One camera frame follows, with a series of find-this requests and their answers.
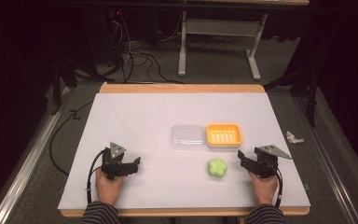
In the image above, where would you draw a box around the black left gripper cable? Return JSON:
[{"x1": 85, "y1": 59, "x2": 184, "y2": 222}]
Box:
[{"x1": 86, "y1": 149, "x2": 107, "y2": 205}]

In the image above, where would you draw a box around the tangle of black floor cables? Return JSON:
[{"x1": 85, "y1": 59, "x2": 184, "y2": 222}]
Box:
[{"x1": 106, "y1": 10, "x2": 185, "y2": 85}]

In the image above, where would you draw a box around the green flower-shaped soap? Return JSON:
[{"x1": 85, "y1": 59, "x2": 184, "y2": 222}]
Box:
[{"x1": 206, "y1": 157, "x2": 228, "y2": 179}]

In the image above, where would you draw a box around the person's right hand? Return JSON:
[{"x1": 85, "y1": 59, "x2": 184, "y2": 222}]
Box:
[{"x1": 248, "y1": 170, "x2": 280, "y2": 205}]

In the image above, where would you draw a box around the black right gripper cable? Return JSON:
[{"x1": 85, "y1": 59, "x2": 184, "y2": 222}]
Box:
[{"x1": 269, "y1": 161, "x2": 284, "y2": 209}]

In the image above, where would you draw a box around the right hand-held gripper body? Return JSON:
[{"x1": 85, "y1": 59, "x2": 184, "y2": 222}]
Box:
[{"x1": 253, "y1": 144, "x2": 293, "y2": 179}]

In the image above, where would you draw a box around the person's left hand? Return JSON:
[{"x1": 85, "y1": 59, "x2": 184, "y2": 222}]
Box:
[{"x1": 94, "y1": 168, "x2": 128, "y2": 206}]

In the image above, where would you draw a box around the yellow soap dish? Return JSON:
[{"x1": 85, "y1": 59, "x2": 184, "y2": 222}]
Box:
[{"x1": 205, "y1": 122, "x2": 243, "y2": 149}]

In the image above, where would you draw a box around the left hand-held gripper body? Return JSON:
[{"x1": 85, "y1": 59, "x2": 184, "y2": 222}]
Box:
[{"x1": 101, "y1": 141, "x2": 131, "y2": 181}]

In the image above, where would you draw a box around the white table cover sheet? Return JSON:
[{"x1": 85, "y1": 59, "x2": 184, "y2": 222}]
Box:
[{"x1": 57, "y1": 91, "x2": 311, "y2": 210}]

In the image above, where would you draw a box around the white metal desk frame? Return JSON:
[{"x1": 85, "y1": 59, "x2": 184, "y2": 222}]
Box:
[{"x1": 177, "y1": 10, "x2": 269, "y2": 82}]

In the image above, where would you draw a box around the clear plastic lid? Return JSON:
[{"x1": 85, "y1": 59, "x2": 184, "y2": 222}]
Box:
[{"x1": 170, "y1": 124, "x2": 207, "y2": 151}]

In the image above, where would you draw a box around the metal floor rail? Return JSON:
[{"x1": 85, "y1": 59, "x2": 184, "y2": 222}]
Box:
[
  {"x1": 0, "y1": 87, "x2": 73, "y2": 224},
  {"x1": 293, "y1": 92, "x2": 358, "y2": 224}
]

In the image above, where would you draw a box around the crumpled white paper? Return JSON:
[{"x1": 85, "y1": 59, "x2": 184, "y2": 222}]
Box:
[{"x1": 285, "y1": 131, "x2": 306, "y2": 145}]

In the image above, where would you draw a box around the black metal stand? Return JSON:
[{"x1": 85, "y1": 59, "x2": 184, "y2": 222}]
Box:
[
  {"x1": 263, "y1": 63, "x2": 320, "y2": 129},
  {"x1": 49, "y1": 57, "x2": 79, "y2": 117}
]

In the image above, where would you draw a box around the black floor cable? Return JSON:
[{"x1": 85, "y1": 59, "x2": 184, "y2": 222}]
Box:
[{"x1": 48, "y1": 102, "x2": 93, "y2": 177}]

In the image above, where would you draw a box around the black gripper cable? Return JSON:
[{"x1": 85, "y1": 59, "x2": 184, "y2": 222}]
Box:
[
  {"x1": 86, "y1": 149, "x2": 107, "y2": 205},
  {"x1": 269, "y1": 161, "x2": 284, "y2": 209}
]

